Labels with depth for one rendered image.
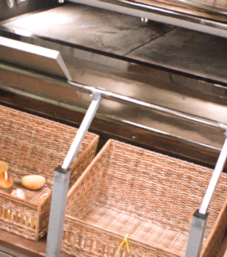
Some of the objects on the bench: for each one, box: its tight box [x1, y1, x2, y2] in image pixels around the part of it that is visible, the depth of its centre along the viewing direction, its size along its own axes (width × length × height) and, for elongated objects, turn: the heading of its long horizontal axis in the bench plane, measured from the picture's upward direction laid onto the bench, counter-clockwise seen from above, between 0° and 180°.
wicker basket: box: [0, 101, 99, 242], centre depth 272 cm, size 49×56×28 cm
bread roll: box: [22, 175, 45, 190], centre depth 282 cm, size 6×10×7 cm
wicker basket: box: [61, 139, 227, 257], centre depth 252 cm, size 49×56×28 cm
